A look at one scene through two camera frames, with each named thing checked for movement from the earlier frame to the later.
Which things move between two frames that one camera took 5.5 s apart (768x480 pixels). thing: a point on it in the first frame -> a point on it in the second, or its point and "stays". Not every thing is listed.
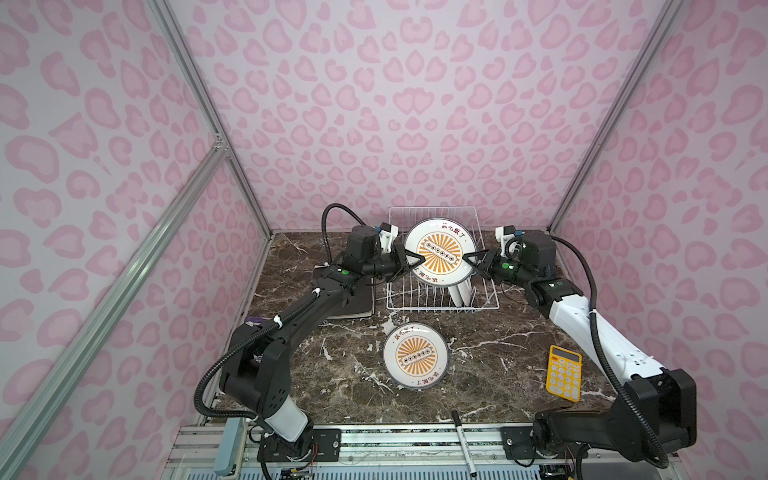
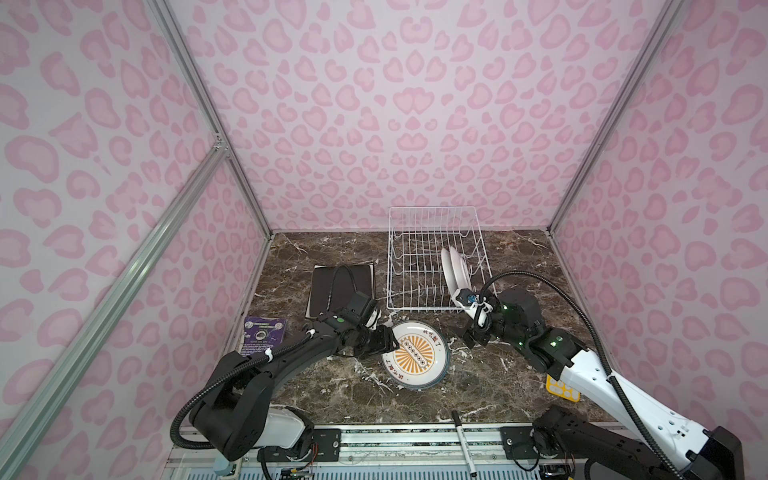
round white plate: [415, 355] stays
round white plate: [443, 243] -> [422, 358]
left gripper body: [389, 265] -> [374, 342]
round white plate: [455, 293] -> [449, 270]
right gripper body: [499, 268] -> [495, 330]
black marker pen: [465, 448] stays
